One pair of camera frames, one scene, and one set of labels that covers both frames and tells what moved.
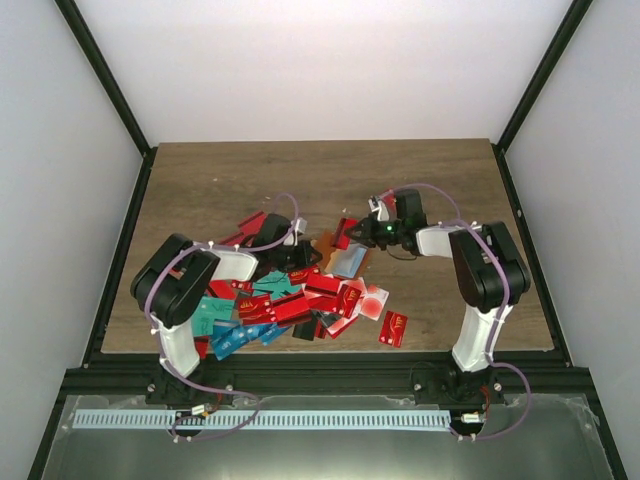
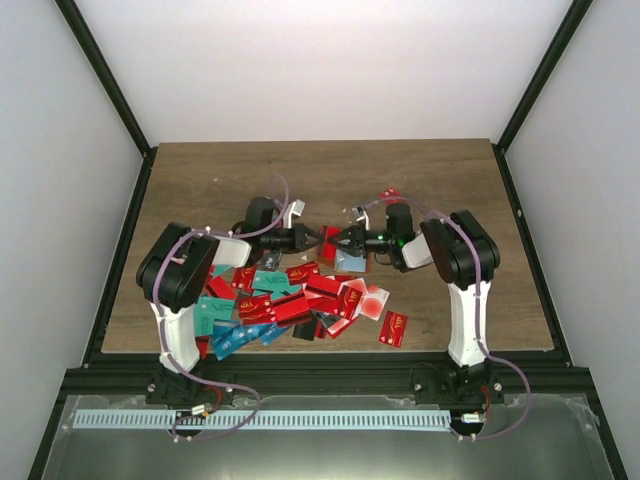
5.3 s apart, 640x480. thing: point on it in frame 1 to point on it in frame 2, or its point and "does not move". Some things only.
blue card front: x=230 y=336 does not move
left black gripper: x=306 y=249 to x=298 y=239
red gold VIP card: x=257 y=309 does not move
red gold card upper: x=300 y=276 does not move
